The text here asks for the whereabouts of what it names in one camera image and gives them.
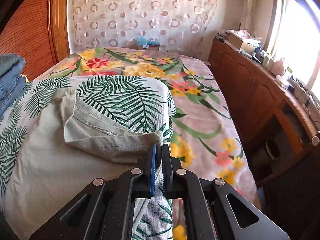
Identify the cardboard box on cabinet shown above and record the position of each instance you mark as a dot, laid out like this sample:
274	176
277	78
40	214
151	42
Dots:
242	43

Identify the stack of blue jeans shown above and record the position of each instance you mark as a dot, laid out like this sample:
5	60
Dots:
12	82

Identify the palm leaf print sheet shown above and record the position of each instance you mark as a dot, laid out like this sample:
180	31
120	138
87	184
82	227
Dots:
21	116

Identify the circle pattern sheer curtain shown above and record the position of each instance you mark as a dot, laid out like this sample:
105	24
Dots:
179	25

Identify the blue tissue box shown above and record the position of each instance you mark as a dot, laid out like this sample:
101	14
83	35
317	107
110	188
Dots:
144	44

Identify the floral pink blanket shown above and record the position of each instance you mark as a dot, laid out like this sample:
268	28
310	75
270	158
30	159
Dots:
200	119

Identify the wooden louvered wardrobe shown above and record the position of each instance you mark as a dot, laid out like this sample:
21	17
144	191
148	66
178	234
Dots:
37	31

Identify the bright window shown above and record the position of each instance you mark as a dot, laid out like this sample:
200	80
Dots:
294	37

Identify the grey-green pants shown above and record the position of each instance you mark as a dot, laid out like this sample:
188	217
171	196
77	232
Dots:
69	146

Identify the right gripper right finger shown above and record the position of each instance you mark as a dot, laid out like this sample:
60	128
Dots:
213	208

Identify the long wooden cabinet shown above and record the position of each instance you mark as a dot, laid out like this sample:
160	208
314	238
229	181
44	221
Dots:
274	127

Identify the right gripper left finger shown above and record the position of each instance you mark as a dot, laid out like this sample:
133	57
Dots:
104	209

